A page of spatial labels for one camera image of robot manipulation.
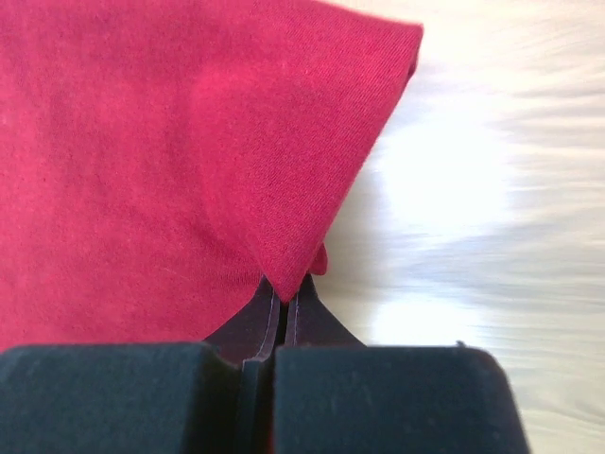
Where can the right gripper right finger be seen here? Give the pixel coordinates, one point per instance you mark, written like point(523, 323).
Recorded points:
point(334, 394)

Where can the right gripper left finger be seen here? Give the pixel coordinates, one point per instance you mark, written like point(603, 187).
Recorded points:
point(211, 396)

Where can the dark red t shirt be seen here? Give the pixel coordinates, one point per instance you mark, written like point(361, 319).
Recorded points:
point(159, 158)

